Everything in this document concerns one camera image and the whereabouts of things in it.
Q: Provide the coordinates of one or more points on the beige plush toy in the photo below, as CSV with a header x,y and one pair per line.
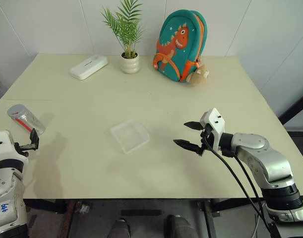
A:
x,y
199,77

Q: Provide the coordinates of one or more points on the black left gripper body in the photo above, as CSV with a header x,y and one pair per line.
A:
x,y
20,148

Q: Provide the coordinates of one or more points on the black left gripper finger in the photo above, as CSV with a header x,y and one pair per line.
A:
x,y
26,147
34,137

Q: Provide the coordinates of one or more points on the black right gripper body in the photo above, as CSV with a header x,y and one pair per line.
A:
x,y
207,137

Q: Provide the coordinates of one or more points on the teal dinosaur backpack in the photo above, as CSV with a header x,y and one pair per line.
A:
x,y
177,44

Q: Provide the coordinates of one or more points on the small clear plastic object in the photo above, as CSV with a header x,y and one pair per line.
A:
x,y
83,209

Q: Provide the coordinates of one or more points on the black flat bar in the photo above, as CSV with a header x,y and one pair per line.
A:
x,y
141,213

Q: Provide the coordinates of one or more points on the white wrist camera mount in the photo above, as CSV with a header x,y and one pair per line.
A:
x,y
215,122
2,146

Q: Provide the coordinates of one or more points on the black metal table frame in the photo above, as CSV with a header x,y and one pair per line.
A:
x,y
209,223

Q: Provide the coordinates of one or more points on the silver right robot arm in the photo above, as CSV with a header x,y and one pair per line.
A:
x,y
265,158

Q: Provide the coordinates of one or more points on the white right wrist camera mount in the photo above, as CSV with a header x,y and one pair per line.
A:
x,y
215,122

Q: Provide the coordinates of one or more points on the dark rounded shape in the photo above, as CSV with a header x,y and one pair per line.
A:
x,y
119,229
181,228

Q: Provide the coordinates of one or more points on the rusty metal beam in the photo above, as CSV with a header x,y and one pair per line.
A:
x,y
70,220

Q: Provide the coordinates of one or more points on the green palm plant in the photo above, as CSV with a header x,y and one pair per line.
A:
x,y
126,27

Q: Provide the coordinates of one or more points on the clear plastic container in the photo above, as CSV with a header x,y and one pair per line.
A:
x,y
130,136

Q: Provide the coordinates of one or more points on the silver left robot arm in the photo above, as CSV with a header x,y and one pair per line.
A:
x,y
2,181

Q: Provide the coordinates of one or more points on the white rectangular case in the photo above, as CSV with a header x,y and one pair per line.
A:
x,y
88,67

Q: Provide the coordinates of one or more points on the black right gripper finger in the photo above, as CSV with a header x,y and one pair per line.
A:
x,y
194,125
191,146

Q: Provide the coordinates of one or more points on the black metal bar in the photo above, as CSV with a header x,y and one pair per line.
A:
x,y
295,109

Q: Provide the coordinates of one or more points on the white ribbed plant pot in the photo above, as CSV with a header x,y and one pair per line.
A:
x,y
129,65

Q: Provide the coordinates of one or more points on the silver red soda can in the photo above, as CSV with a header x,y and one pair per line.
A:
x,y
32,121

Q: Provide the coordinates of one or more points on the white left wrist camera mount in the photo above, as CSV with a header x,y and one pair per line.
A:
x,y
2,146

